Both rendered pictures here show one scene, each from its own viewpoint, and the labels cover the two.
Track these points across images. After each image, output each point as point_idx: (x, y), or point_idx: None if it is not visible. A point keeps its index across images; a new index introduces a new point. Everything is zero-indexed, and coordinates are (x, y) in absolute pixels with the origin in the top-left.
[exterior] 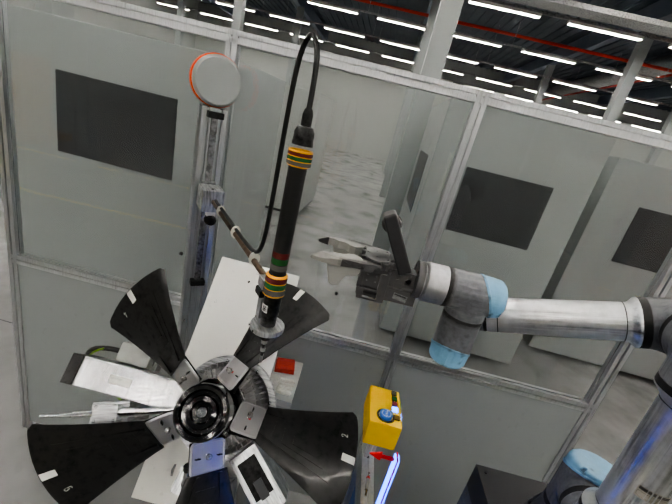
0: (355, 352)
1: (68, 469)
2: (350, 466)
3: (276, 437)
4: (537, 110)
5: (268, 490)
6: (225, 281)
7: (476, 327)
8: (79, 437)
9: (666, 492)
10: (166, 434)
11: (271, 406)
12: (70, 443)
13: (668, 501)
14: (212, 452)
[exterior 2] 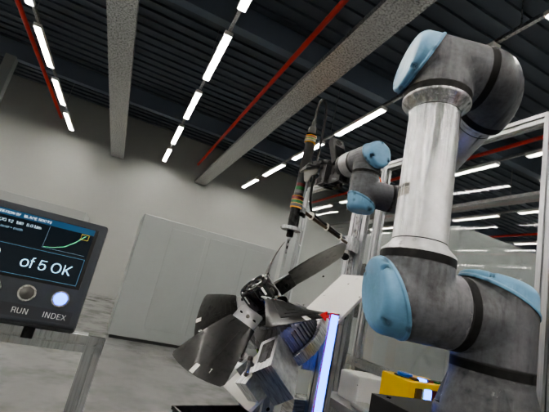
0: None
1: (204, 318)
2: (303, 320)
3: (277, 302)
4: None
5: (266, 357)
6: (336, 285)
7: (360, 170)
8: (214, 300)
9: (405, 176)
10: None
11: (311, 338)
12: (211, 302)
13: (409, 185)
14: (251, 317)
